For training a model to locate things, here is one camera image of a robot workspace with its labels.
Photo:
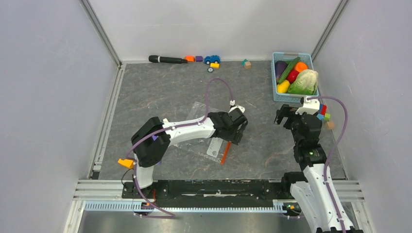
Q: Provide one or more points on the orange toy piece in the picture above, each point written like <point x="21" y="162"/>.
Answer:
<point x="190" y="58"/>

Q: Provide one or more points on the tan wooden cube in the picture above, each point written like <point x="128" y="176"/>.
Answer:
<point x="330" y="125"/>

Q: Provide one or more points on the clear zip top bag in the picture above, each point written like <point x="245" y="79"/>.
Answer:
<point x="203" y="145"/>

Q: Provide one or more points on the black microphone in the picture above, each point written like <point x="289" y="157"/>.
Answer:
<point x="169" y="60"/>

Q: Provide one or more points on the green cucumber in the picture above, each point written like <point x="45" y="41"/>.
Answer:
<point x="290" y="65"/>

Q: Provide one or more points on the orange fruit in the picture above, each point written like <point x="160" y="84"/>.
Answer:
<point x="300" y="66"/>

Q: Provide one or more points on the colourful block stack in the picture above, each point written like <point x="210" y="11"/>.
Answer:
<point x="322" y="113"/>

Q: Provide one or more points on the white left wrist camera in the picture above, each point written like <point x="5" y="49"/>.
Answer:
<point x="234" y="106"/>

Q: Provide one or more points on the blue toy car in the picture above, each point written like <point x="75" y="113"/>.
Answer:
<point x="212" y="59"/>

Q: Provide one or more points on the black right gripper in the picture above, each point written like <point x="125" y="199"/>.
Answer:
<point x="286" y="110"/>

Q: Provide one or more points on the red apple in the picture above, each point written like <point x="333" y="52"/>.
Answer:
<point x="291" y="77"/>

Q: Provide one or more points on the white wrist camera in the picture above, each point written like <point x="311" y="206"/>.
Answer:
<point x="234" y="106"/>
<point x="309" y="106"/>

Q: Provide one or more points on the yellow bell pepper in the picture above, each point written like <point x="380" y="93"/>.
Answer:
<point x="283" y="87"/>

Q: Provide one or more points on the purple eggplant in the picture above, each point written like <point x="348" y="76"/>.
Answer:
<point x="280" y="67"/>

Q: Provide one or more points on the teal and tan blocks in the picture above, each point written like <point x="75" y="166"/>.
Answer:
<point x="246" y="64"/>

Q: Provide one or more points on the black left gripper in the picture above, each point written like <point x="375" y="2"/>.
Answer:
<point x="235" y="137"/>

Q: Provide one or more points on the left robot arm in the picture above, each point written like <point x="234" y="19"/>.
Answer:
<point x="151" y="141"/>

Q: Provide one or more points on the green white cabbage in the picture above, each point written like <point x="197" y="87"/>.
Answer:
<point x="306" y="83"/>

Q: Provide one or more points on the yellow toy block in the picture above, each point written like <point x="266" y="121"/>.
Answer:
<point x="215" y="65"/>

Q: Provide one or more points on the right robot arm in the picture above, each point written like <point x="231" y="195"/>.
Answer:
<point x="312" y="187"/>

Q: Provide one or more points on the yellow cheese wedge toy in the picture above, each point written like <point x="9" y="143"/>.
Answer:
<point x="127" y="163"/>

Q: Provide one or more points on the purple toy block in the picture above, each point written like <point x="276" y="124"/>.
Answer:
<point x="199" y="59"/>

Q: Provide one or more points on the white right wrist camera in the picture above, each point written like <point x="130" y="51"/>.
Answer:
<point x="309" y="106"/>

